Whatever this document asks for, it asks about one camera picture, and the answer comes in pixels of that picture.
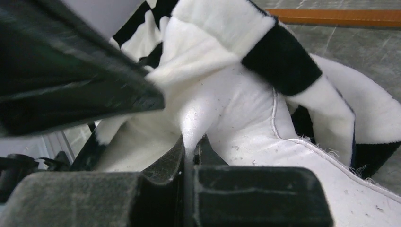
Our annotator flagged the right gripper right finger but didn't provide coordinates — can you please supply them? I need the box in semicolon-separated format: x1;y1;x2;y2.
192;137;333;227

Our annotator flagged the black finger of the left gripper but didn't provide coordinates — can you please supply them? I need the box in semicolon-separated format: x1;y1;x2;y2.
0;0;165;137

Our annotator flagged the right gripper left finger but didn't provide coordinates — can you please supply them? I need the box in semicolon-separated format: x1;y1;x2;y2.
0;140;183;227

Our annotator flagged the black white checkered pillowcase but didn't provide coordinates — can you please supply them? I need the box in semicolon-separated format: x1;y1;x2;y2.
70;0;401;179

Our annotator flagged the wooden shelf rack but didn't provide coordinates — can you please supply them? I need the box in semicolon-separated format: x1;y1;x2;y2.
266;9;401;28

